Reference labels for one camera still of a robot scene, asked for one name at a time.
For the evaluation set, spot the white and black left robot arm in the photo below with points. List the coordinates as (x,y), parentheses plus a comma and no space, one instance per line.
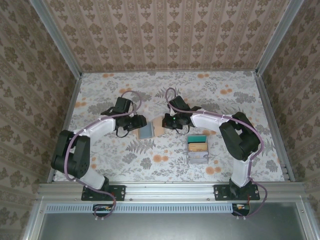
(105,126)

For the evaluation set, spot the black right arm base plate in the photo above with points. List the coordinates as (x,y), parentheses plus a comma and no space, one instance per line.
(220,192)

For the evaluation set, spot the teal credit card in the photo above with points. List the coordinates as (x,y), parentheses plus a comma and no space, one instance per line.
(200,140)

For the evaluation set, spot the grey metal sheet panel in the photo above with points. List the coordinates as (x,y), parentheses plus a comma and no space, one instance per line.
(162,227)

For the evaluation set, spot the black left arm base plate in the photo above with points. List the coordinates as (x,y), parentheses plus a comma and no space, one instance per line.
(120,192)

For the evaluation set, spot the aluminium side rail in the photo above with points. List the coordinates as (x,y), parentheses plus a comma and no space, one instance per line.
(72,100)
(270,112)

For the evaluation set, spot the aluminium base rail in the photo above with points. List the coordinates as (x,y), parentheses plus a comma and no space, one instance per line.
(170,191)

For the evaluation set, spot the clear acrylic card tray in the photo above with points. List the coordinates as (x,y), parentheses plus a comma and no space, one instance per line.
(198,162)

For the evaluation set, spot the aluminium back rail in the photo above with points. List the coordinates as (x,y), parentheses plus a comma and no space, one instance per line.
(170,72)

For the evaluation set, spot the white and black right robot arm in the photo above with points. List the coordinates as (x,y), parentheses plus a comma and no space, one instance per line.
(205,122)

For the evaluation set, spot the aluminium corner post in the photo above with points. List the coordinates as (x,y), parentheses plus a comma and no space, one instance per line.
(277,37)
(58,37)

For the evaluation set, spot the gold credit card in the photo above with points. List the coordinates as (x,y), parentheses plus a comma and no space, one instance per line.
(196,147)

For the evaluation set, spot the beige card holder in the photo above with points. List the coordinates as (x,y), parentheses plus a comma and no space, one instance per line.
(157,128)

